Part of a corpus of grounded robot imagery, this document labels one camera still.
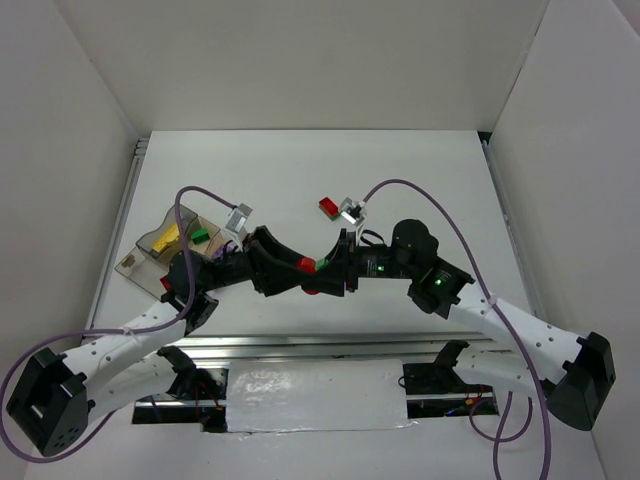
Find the red rounded lego brick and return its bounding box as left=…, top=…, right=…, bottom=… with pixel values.
left=296, top=257, right=319, bottom=295

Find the green long lego brick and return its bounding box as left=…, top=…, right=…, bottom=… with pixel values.
left=191, top=228, right=211, bottom=245

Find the yellow rounded lego brick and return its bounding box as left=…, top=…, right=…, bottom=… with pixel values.
left=152, top=235, right=180, bottom=254

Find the purple rounded lego brick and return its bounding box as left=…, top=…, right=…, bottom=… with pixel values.
left=212, top=245, right=232, bottom=260

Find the yellow long lego brick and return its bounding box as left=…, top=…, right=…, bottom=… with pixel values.
left=160, top=223, right=180, bottom=243

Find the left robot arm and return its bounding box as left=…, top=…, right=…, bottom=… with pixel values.
left=6, top=227, right=316, bottom=464

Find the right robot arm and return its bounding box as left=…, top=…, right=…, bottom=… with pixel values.
left=295, top=219, right=616, bottom=431

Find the amber plastic container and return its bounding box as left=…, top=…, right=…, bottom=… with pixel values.
left=187, top=216, right=224, bottom=259

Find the long clear plastic container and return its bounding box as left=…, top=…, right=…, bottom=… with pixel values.
left=115, top=247, right=168, bottom=300

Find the beige clip in container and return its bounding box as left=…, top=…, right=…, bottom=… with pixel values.
left=121, top=254, right=136, bottom=268

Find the white foam board cover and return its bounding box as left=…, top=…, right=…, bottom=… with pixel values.
left=226, top=360, right=409, bottom=433

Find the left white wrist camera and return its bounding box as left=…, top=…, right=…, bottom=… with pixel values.
left=225, top=203, right=253, bottom=236

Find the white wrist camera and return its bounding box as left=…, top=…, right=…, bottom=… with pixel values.
left=225, top=203, right=253, bottom=236
left=339, top=197, right=367, bottom=227

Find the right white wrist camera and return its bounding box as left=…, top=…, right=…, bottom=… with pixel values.
left=339, top=197, right=367, bottom=227

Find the aluminium front rail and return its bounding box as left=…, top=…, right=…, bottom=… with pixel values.
left=84, top=333, right=501, bottom=361

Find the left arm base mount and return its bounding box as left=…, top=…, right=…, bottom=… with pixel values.
left=132, top=346, right=229, bottom=433

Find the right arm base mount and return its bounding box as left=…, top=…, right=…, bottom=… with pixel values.
left=397, top=340, right=498, bottom=419

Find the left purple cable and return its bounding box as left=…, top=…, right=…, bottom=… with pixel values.
left=0, top=186, right=236, bottom=464

